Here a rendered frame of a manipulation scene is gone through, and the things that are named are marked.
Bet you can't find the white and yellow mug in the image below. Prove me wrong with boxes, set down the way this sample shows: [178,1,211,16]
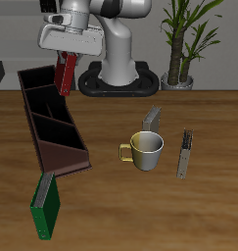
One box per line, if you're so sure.
[119,130,166,172]

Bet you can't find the green book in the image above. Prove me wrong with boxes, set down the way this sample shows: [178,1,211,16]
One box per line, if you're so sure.
[29,172,62,241]

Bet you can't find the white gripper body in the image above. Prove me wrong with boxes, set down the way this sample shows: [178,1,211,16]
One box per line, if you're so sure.
[37,24,107,57]

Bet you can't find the pot plant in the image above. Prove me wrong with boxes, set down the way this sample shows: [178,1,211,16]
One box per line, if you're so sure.
[159,0,225,91]

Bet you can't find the dark brown desk caddy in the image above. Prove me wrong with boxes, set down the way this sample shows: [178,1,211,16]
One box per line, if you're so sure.
[17,64,93,178]

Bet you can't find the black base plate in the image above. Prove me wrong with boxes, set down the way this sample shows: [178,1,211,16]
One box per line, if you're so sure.
[77,60,161,98]

